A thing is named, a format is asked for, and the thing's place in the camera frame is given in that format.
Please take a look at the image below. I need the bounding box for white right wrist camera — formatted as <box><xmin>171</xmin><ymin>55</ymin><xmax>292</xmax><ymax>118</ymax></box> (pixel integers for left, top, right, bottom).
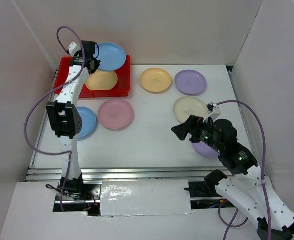
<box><xmin>203</xmin><ymin>102</ymin><xmax>221</xmax><ymax>123</ymax></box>

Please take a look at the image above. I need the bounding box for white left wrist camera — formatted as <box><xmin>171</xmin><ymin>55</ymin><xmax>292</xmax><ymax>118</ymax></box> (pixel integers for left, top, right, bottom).
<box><xmin>67</xmin><ymin>42</ymin><xmax>81</xmax><ymax>57</ymax></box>

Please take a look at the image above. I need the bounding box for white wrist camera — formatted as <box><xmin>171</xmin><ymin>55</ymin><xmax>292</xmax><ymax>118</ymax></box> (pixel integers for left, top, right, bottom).
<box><xmin>67</xmin><ymin>42</ymin><xmax>81</xmax><ymax>57</ymax></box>
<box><xmin>203</xmin><ymin>102</ymin><xmax>221</xmax><ymax>123</ymax></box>

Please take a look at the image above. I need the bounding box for red plastic bin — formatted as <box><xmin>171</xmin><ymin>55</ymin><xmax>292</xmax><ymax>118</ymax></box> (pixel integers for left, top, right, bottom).
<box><xmin>54</xmin><ymin>55</ymin><xmax>131</xmax><ymax>99</ymax></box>

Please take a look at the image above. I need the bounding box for purple plate back row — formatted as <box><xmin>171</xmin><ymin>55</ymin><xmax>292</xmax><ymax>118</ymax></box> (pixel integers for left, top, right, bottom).
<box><xmin>174</xmin><ymin>69</ymin><xmax>207</xmax><ymax>95</ymax></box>

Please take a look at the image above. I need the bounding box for blue plate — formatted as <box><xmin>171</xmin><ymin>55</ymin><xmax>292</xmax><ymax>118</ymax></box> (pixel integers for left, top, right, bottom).
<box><xmin>96</xmin><ymin>42</ymin><xmax>126</xmax><ymax>72</ymax></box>
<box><xmin>77</xmin><ymin>106</ymin><xmax>97</xmax><ymax>141</ymax></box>

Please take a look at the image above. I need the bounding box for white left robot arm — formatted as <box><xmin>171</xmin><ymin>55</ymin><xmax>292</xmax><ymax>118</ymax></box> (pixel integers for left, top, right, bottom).
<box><xmin>46</xmin><ymin>41</ymin><xmax>100</xmax><ymax>200</ymax></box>

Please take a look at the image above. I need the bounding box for pink plate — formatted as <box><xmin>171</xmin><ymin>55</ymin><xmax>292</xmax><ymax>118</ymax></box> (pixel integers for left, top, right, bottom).
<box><xmin>97</xmin><ymin>98</ymin><xmax>134</xmax><ymax>130</ymax></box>

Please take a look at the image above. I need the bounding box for white foil covered panel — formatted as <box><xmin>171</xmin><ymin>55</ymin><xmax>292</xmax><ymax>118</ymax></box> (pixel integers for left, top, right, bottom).
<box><xmin>100</xmin><ymin>180</ymin><xmax>191</xmax><ymax>217</ymax></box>

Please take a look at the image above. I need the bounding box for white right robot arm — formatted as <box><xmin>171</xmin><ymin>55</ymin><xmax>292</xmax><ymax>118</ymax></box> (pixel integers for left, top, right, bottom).
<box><xmin>171</xmin><ymin>115</ymin><xmax>294</xmax><ymax>240</ymax></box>

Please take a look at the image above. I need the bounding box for yellow plate front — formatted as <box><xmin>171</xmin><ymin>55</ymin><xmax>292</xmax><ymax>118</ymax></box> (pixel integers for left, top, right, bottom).
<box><xmin>85</xmin><ymin>70</ymin><xmax>118</xmax><ymax>91</ymax></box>

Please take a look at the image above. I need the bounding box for aluminium rail frame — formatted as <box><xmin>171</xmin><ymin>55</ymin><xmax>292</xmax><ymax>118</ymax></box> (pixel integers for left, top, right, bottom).
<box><xmin>25</xmin><ymin>166</ymin><xmax>231</xmax><ymax>182</ymax></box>

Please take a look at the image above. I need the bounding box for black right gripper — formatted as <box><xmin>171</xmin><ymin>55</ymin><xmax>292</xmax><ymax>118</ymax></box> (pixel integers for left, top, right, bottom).
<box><xmin>171</xmin><ymin>113</ymin><xmax>222</xmax><ymax>152</ymax></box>

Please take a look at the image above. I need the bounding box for cream white plate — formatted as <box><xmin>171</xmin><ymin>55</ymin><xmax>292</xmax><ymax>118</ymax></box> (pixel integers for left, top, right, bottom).
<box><xmin>173</xmin><ymin>96</ymin><xmax>208</xmax><ymax>123</ymax></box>

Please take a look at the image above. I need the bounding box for yellow plate back row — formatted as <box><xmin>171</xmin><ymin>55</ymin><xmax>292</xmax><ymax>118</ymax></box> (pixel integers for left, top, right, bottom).
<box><xmin>139</xmin><ymin>68</ymin><xmax>172</xmax><ymax>94</ymax></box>

